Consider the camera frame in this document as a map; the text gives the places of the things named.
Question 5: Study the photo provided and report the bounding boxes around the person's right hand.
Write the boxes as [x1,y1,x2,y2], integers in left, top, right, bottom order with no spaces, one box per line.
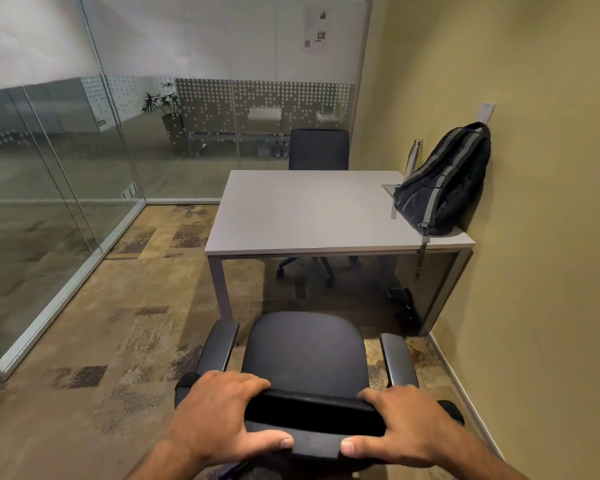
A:
[340,385,474,468]

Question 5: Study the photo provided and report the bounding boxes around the person's left hand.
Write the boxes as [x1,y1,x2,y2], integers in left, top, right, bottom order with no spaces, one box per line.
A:
[167,371,296,468]

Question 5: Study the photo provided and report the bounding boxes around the black office chair with armrests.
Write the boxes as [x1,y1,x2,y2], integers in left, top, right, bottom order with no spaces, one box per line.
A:
[174,311,465,480]

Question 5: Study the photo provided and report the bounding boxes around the person's left forearm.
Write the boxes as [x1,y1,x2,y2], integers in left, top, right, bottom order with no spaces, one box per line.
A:
[125,435,206,480]

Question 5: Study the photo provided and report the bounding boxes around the person's right forearm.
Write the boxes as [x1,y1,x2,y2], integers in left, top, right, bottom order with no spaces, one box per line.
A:
[425,440,531,480]

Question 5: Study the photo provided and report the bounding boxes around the white office table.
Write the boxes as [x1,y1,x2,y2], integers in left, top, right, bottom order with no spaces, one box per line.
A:
[204,170,476,336]

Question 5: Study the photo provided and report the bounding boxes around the black and grey backpack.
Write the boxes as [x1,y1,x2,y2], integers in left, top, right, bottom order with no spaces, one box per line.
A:
[393,122,492,283]

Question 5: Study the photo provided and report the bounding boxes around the steel water bottle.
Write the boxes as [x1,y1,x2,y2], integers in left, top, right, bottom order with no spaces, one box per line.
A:
[405,139,425,176]

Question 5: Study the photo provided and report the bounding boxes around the black armless office chair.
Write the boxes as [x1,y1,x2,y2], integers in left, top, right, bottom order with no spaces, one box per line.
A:
[276,129,361,288]

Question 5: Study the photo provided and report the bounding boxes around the grey bench behind glass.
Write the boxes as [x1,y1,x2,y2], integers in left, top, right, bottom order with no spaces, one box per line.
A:
[186,129,292,158]

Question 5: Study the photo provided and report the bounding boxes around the green potted plant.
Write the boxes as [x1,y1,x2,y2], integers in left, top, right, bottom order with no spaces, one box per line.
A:
[141,83,187,145]

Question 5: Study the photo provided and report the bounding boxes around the paper poster on glass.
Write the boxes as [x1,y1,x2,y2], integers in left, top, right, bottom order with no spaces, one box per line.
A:
[302,7,334,55]

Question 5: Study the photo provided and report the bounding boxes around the black cables under table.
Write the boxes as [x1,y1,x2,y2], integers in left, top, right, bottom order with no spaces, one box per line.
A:
[386,287,422,326]

